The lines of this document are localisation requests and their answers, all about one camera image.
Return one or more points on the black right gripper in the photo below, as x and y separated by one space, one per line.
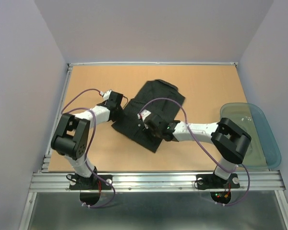
148 127

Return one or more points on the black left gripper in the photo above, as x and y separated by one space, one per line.
114 119

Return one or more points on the black pinstriped long sleeve shirt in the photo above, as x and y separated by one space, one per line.
158 98

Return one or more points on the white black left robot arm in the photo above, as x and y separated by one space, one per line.
74 135

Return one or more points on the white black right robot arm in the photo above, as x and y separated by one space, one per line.
231 141

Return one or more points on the translucent blue plastic bin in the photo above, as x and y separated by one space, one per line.
263 152

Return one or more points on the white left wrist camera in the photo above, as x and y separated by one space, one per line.
105 95

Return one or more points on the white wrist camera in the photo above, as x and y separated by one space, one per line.
105 95
143 115

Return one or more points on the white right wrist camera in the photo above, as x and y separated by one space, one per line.
143 115

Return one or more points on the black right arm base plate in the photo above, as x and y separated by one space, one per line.
211 181

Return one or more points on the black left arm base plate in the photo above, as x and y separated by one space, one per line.
81 183

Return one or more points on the aluminium table frame rail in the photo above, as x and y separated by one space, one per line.
51 204

